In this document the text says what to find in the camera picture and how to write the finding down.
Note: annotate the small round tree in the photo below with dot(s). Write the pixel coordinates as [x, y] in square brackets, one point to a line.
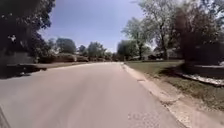
[126, 48]

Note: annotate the row of distant trees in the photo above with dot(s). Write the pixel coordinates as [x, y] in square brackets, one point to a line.
[93, 50]

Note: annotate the tall thin-crowned tree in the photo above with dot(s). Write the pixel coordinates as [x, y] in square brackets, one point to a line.
[138, 31]

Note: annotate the grey asphalt road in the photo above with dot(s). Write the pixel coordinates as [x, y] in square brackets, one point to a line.
[83, 96]

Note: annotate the row of bushes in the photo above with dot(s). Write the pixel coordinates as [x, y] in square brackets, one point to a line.
[65, 58]

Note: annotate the pale concrete kerb strip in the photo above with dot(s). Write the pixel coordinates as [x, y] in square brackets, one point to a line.
[156, 88]

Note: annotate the tall bare-branched tree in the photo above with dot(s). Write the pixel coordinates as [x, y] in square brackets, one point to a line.
[162, 20]

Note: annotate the dark dense tree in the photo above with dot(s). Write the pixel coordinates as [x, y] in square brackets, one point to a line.
[200, 36]

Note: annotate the grass verge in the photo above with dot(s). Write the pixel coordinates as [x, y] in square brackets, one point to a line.
[201, 92]

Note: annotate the large dark tree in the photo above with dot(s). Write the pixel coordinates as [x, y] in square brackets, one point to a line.
[20, 23]

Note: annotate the low stone border wall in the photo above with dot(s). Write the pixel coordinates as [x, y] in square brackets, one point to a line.
[203, 71]

